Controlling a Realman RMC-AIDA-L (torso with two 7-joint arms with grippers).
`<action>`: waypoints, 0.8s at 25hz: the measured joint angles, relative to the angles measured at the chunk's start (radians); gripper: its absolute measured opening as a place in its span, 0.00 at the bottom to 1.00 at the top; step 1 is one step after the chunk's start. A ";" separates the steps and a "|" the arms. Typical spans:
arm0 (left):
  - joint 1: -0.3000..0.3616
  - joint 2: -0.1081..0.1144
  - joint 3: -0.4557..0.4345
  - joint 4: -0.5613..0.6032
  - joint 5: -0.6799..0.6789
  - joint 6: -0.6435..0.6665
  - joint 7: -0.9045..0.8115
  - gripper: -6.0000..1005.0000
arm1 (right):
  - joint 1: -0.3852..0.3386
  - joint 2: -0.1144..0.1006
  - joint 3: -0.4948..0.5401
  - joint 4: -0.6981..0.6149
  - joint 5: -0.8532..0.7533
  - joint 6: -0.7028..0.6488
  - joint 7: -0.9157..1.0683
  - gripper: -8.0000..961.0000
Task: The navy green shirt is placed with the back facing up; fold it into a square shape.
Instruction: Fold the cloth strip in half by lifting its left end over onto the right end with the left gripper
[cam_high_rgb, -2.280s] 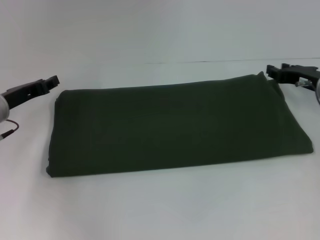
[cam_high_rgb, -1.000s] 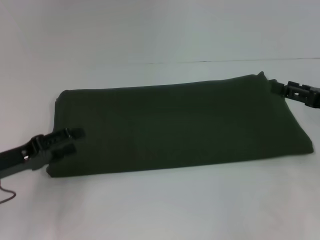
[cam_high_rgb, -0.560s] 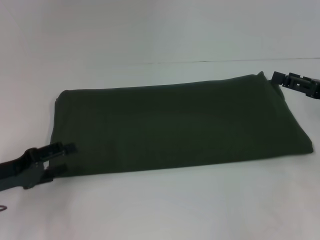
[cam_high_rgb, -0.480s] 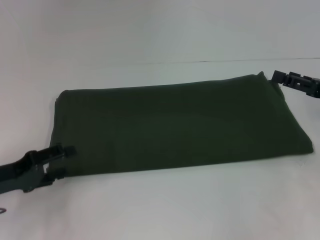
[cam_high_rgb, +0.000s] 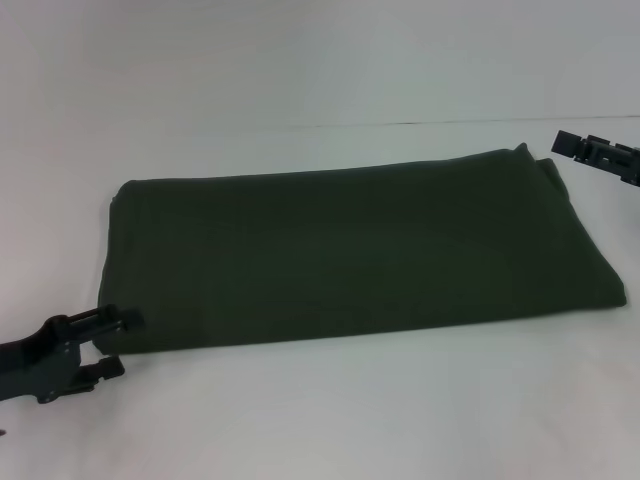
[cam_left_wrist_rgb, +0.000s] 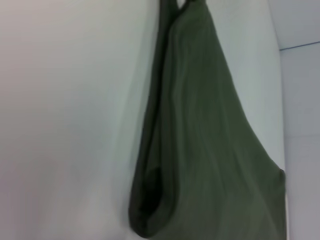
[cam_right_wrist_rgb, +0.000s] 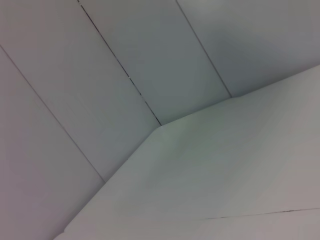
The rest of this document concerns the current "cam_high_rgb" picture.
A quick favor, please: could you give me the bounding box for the dark green shirt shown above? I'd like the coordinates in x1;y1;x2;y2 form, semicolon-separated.
95;142;628;357

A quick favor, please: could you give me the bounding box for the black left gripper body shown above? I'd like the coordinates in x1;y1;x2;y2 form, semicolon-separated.
0;314;84;405

